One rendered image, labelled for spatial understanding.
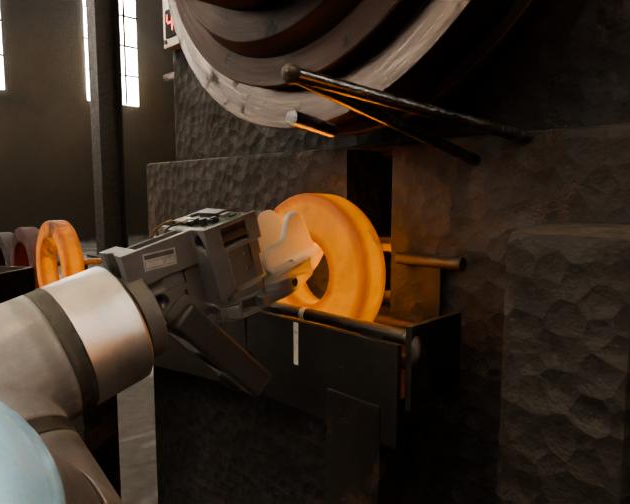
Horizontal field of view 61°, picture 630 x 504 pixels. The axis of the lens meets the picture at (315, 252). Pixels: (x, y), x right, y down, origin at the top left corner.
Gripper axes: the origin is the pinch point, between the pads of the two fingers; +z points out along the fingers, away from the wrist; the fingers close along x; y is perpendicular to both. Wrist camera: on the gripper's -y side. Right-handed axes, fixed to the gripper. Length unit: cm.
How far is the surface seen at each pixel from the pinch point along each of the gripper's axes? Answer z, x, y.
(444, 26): 1.0, -16.5, 17.8
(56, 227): -2, 66, 0
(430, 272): 4.2, -10.4, -2.6
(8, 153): 249, 999, -2
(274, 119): -0.3, 1.5, 13.3
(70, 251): -3, 62, -5
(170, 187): 7.2, 37.9, 4.6
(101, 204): 234, 640, -81
